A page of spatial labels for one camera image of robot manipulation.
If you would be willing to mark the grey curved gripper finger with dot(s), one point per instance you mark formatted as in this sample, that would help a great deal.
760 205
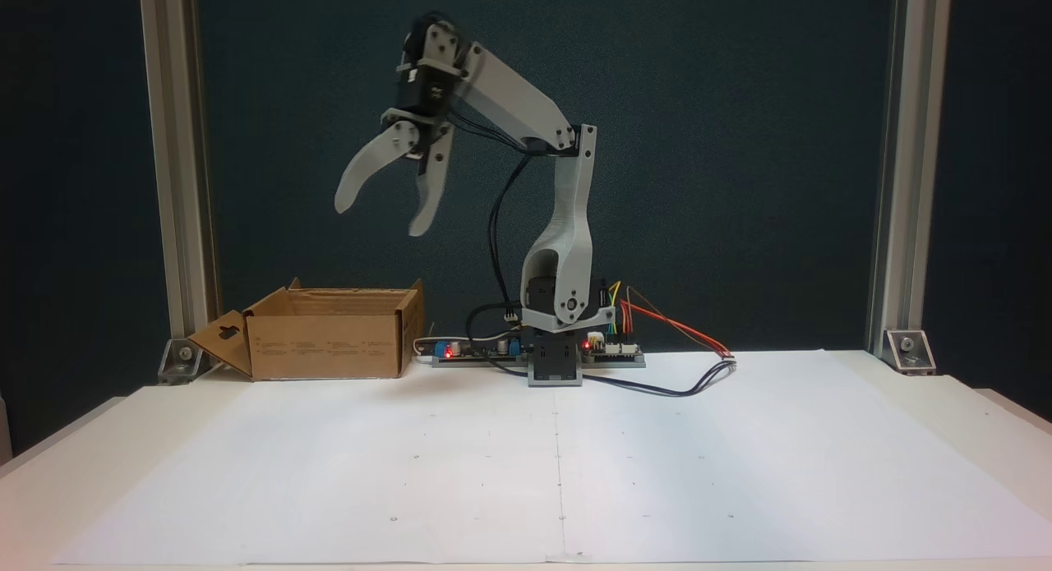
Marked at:
370 156

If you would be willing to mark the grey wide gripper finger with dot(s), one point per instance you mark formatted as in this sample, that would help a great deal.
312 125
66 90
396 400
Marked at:
434 189

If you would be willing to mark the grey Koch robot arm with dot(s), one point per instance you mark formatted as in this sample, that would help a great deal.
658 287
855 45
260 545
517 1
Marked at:
567 226

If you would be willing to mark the blue power circuit board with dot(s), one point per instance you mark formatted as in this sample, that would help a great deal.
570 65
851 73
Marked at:
477 351

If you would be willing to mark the brown cardboard box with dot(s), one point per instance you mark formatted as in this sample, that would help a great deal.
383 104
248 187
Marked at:
329 345

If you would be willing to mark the circuit board with white connectors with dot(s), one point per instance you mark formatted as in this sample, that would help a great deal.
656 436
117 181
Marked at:
612 351

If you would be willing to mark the aluminium frame post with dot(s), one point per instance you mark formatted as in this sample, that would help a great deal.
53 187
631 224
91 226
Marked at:
912 144
168 144

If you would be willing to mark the metal corner bracket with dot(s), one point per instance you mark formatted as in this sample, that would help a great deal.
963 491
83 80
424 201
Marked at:
182 359
911 351

